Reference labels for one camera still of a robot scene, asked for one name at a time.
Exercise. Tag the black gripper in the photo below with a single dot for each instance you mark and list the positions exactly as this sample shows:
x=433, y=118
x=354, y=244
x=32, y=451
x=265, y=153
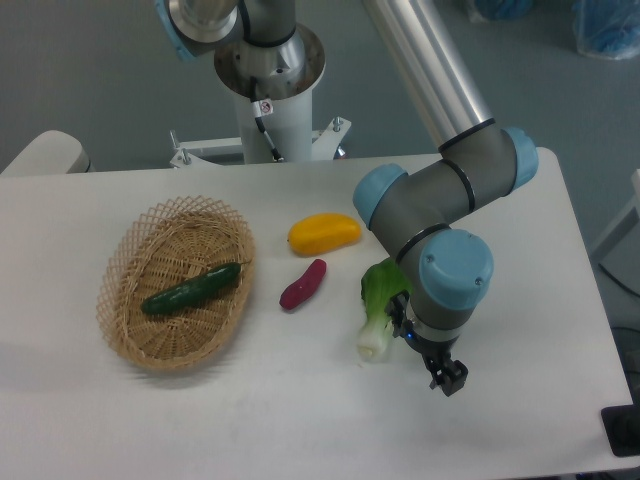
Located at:
x=433, y=344

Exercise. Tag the green cucumber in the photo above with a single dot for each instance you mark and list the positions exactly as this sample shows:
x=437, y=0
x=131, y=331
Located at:
x=193, y=291

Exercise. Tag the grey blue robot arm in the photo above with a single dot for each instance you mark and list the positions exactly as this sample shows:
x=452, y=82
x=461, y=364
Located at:
x=411, y=215

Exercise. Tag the woven wicker basket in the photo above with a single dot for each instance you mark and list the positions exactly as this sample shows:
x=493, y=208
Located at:
x=170, y=243

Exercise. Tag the green bok choy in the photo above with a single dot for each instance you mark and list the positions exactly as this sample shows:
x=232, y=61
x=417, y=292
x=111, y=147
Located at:
x=379, y=284

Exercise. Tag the purple sweet potato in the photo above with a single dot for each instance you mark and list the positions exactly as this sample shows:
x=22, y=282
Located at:
x=302, y=289

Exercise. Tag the black device at table edge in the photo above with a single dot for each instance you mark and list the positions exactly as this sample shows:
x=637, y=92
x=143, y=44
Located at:
x=621, y=425

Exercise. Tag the yellow mango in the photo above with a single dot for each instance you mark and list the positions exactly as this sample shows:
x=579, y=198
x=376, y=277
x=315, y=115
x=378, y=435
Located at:
x=323, y=232

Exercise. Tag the blue plastic bag left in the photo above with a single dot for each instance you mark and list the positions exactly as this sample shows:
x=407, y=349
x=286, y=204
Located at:
x=497, y=10

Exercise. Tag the blue plastic bag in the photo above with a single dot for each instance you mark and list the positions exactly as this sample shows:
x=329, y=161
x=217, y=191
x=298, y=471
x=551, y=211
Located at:
x=497, y=10
x=607, y=30

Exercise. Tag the blue plastic bag right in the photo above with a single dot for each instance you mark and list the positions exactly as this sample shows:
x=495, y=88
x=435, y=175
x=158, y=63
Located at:
x=607, y=30

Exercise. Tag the white chair back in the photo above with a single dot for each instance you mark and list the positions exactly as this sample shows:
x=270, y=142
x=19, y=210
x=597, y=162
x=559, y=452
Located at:
x=51, y=153

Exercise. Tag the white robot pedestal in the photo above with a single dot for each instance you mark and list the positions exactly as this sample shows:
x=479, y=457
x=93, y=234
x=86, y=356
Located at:
x=272, y=89

